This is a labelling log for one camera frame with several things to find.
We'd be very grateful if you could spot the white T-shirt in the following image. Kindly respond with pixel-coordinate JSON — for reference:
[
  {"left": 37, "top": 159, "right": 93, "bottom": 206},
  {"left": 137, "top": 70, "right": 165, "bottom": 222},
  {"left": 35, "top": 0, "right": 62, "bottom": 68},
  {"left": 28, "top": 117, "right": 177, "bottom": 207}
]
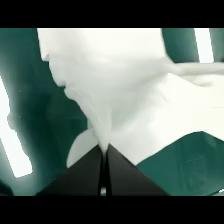
[{"left": 36, "top": 28, "right": 224, "bottom": 169}]

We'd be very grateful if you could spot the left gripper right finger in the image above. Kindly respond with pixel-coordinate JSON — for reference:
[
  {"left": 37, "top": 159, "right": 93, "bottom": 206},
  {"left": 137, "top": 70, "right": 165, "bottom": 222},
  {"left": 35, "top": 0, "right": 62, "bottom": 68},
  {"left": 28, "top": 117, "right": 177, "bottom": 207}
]
[{"left": 105, "top": 143, "right": 169, "bottom": 197}]

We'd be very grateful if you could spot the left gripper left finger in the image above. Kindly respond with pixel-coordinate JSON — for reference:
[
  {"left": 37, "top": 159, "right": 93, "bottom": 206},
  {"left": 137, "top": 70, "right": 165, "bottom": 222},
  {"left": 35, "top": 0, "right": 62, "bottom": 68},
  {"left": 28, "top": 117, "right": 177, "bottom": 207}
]
[{"left": 35, "top": 144, "right": 103, "bottom": 197}]

